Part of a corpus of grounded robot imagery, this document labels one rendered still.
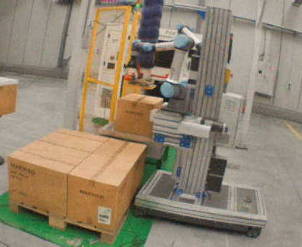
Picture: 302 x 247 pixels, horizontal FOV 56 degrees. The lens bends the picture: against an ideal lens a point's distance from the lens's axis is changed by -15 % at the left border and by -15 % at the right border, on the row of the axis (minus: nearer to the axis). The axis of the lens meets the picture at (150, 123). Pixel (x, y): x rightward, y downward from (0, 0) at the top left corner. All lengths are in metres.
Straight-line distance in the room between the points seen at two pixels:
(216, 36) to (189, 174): 1.31
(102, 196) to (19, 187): 0.77
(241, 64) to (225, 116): 9.26
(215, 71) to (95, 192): 1.46
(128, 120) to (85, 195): 1.35
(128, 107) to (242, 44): 9.03
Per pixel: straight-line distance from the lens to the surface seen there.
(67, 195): 2.53
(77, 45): 4.38
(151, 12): 3.45
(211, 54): 2.94
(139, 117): 3.52
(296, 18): 12.66
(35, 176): 2.61
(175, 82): 2.67
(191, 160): 3.08
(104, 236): 2.59
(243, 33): 12.21
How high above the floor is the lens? 1.49
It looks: 12 degrees down
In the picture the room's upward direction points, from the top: 9 degrees clockwise
